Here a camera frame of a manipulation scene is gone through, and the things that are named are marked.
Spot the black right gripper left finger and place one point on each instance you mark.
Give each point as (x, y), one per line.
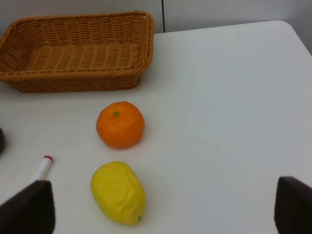
(30, 211)

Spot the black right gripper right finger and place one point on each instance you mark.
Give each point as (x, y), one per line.
(293, 206)

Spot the white pink-capped marker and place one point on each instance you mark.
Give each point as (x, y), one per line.
(43, 169)

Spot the dark purple mangosteen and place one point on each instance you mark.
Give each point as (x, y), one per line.
(2, 140)

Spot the yellow lemon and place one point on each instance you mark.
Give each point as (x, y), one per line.
(118, 193)

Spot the orange tangerine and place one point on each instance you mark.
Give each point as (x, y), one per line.
(120, 125)

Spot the orange wicker basket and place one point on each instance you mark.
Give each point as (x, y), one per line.
(76, 53)

